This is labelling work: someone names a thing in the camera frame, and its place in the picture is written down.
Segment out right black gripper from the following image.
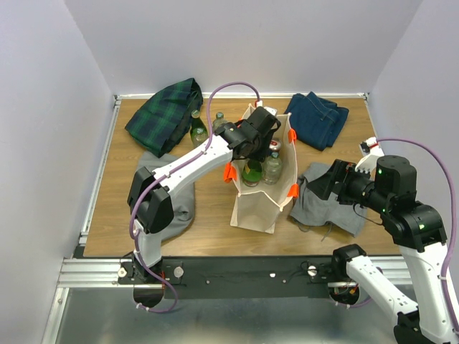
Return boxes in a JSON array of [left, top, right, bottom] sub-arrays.
[[306, 156, 391, 212]]

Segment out clear bottle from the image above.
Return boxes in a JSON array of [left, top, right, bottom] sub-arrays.
[[262, 151, 283, 185], [212, 112, 227, 132], [191, 128, 208, 148]]

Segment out beige canvas tote bag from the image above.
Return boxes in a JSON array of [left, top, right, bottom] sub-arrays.
[[224, 113, 299, 234]]

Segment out green perrier bottle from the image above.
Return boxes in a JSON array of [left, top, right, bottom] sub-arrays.
[[242, 159, 262, 187], [190, 110, 208, 138]]

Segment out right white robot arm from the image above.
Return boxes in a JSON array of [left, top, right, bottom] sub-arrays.
[[307, 155, 458, 343]]

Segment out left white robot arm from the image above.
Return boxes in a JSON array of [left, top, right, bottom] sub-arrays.
[[127, 107, 281, 283]]

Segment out red soda can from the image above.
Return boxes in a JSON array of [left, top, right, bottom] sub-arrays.
[[269, 138, 282, 153]]

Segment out right grey shorts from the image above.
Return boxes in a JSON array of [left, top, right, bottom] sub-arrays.
[[290, 162, 367, 237]]

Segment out blue denim jeans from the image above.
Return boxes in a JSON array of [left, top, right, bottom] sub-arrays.
[[285, 92, 349, 151]]

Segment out left grey cloth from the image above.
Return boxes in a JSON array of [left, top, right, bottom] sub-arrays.
[[136, 151, 196, 241]]

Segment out green plaid cloth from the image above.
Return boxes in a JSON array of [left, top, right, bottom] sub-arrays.
[[125, 78, 204, 158]]

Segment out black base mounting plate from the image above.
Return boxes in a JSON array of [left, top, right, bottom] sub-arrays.
[[118, 255, 359, 302]]

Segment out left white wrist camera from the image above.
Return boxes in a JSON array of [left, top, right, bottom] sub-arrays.
[[255, 100, 278, 116]]

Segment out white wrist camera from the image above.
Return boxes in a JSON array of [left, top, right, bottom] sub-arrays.
[[355, 137, 384, 173], [255, 100, 278, 116]]

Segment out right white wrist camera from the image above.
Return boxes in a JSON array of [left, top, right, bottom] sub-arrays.
[[355, 137, 384, 173]]

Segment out aluminium frame rail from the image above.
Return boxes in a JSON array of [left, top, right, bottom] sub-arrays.
[[42, 95, 123, 343]]

